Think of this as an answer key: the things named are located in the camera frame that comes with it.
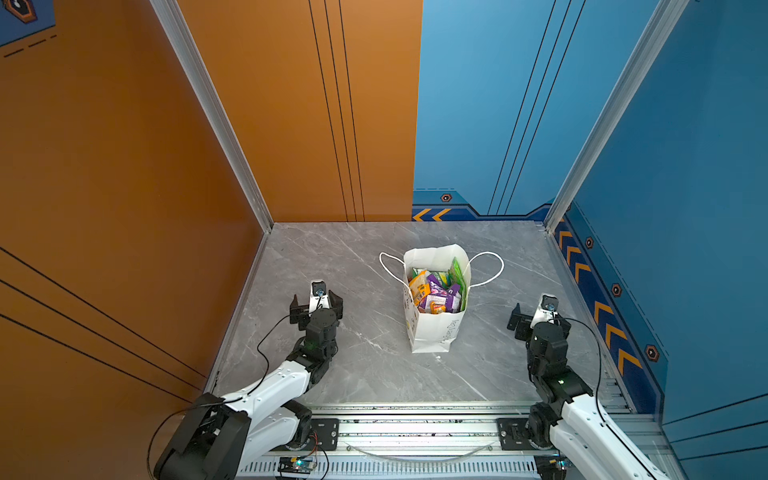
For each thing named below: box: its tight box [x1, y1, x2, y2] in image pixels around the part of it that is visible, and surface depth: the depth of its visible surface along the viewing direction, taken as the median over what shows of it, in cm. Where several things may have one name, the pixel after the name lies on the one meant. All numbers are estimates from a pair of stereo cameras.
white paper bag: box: [379, 244, 505, 353], surface depth 79 cm
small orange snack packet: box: [409, 270, 431, 307], surface depth 76 cm
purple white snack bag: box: [418, 275, 461, 313], surface depth 77 cm
